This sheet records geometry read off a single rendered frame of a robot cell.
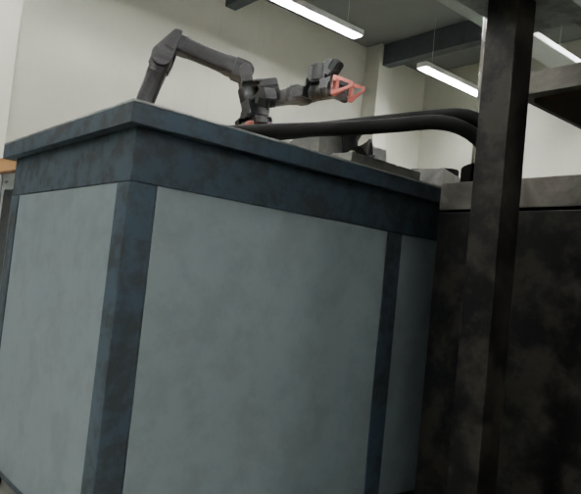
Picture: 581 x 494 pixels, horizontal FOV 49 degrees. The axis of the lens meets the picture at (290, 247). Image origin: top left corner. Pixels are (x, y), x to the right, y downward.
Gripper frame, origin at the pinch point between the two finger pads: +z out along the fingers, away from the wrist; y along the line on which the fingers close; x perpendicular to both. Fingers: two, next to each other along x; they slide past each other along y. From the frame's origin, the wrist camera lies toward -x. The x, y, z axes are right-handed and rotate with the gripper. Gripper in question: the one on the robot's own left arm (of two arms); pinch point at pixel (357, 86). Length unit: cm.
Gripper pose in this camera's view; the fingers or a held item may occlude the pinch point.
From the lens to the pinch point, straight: 214.4
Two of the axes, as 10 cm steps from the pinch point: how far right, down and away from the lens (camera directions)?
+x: -1.2, 9.9, -0.4
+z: 7.1, 0.6, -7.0
